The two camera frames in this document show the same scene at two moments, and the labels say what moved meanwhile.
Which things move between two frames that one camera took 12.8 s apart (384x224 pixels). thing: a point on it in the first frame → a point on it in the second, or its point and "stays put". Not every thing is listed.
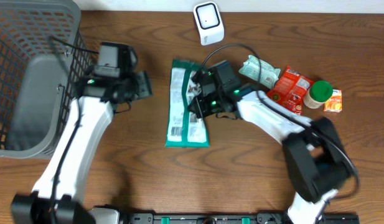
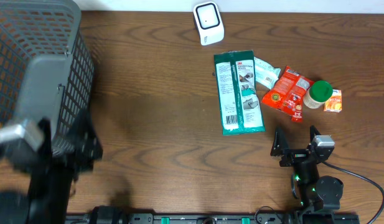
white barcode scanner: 210,22 stays put
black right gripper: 201,112 → 295,155
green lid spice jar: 319,92 stays put
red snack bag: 289,89 stays put
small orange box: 334,103 stays put
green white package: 185,130 → 238,94
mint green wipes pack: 269,75 stays put
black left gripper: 145,89 → 83,158
